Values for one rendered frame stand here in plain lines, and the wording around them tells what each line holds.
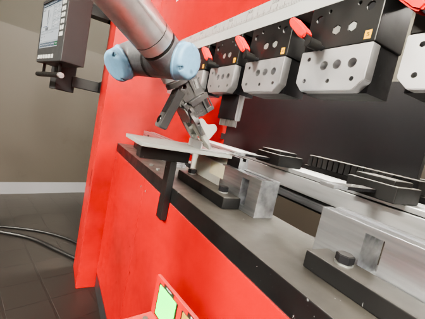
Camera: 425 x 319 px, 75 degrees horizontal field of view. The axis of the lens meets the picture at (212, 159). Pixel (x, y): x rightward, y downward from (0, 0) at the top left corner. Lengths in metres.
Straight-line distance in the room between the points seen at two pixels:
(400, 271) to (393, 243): 0.04
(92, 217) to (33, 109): 1.84
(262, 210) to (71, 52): 1.35
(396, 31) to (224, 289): 0.55
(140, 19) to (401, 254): 0.53
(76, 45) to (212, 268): 1.41
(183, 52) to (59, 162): 3.00
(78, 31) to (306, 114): 1.24
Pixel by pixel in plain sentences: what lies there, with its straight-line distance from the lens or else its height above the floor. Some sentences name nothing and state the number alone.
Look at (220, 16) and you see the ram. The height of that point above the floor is 1.43.
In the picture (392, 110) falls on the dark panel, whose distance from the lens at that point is 1.12.
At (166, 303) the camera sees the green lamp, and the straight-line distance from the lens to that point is 0.43.
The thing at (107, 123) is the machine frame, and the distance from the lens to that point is 1.61.
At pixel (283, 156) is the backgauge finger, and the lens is 0.94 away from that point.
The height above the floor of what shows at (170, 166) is 0.94.
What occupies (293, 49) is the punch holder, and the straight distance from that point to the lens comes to 0.69.
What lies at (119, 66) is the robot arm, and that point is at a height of 1.16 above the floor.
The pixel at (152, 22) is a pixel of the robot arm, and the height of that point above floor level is 1.22.
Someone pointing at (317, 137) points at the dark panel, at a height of 1.11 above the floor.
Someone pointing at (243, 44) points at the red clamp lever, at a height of 1.29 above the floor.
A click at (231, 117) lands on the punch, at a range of 0.84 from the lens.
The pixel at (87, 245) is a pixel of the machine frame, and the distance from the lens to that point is 1.80.
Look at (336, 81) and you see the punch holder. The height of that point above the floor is 1.19.
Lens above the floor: 1.07
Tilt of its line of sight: 7 degrees down
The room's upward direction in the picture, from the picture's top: 12 degrees clockwise
